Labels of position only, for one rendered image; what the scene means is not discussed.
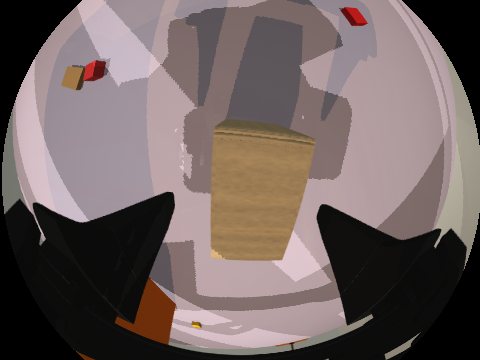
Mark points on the pale yellow triangular block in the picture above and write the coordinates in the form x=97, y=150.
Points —
x=252, y=128

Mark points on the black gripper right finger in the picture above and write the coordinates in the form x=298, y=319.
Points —
x=367, y=262

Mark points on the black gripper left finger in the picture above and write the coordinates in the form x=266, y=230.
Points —
x=116, y=252

